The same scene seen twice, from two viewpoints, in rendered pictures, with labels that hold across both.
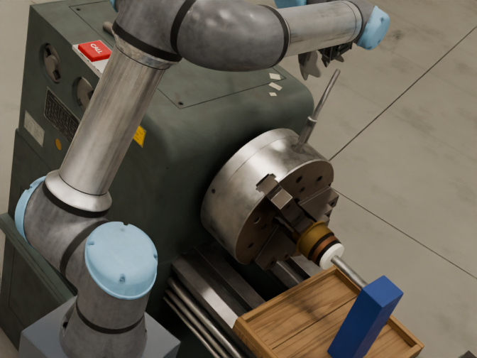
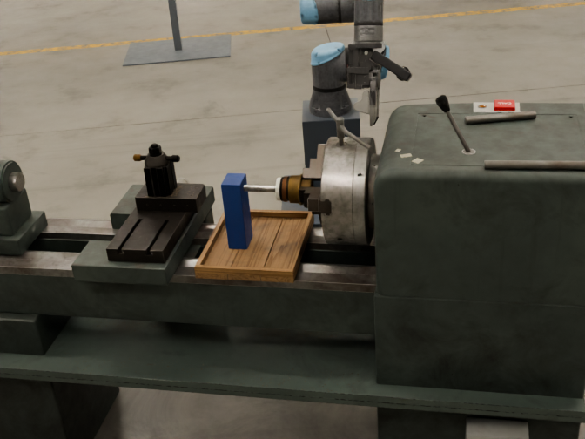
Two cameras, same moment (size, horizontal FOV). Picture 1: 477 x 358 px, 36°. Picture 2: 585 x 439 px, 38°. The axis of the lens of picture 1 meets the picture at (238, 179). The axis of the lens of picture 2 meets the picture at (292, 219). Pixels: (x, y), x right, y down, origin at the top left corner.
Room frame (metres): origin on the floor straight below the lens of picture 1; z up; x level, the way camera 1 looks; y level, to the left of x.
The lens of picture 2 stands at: (3.32, -1.08, 2.24)
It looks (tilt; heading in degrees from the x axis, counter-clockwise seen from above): 30 degrees down; 158
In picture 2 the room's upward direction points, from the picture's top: 5 degrees counter-clockwise
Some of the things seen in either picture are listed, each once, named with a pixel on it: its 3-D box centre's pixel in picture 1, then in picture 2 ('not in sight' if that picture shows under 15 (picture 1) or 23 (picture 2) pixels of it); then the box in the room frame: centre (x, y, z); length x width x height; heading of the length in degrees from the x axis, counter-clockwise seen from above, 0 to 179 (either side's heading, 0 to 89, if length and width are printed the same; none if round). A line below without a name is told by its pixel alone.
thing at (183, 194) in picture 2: not in sight; (171, 197); (0.95, -0.52, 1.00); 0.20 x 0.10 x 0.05; 54
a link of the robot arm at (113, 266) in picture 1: (115, 271); (330, 64); (0.81, 0.14, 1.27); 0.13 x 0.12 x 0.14; 62
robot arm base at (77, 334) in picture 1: (107, 319); (329, 96); (0.81, 0.13, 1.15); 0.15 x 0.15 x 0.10
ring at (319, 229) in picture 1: (315, 241); (297, 189); (1.26, -0.21, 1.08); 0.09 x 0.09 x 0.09; 54
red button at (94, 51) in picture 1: (95, 52); (504, 106); (1.43, 0.41, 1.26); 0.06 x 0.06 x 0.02; 54
